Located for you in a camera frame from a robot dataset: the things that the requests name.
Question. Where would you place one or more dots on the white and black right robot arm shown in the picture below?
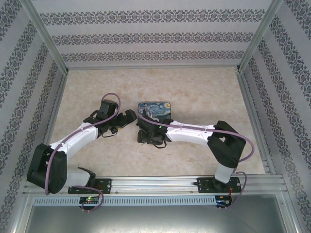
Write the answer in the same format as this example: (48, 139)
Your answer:
(189, 133)

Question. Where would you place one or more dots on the aluminium side rail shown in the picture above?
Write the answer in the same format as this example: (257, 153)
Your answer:
(255, 121)
(52, 121)

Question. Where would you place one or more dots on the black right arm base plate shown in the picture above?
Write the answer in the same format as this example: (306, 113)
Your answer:
(206, 185)

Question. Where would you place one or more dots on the starry night painted tin box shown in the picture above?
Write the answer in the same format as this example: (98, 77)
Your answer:
(158, 109)

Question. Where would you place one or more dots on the aluminium frame post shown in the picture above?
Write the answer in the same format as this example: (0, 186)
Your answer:
(43, 36)
(261, 36)

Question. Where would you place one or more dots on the grey metal panel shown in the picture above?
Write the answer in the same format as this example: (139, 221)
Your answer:
(155, 221)

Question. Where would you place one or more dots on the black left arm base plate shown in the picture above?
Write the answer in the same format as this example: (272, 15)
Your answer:
(105, 185)

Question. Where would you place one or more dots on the small circuit board blue light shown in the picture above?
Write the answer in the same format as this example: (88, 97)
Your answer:
(223, 202)

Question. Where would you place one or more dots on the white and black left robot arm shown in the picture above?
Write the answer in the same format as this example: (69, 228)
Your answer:
(80, 133)

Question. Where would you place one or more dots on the aluminium mounting rail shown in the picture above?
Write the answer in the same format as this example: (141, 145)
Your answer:
(155, 184)

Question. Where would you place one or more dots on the small circuit board green light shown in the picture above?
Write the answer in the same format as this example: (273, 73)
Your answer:
(90, 199)

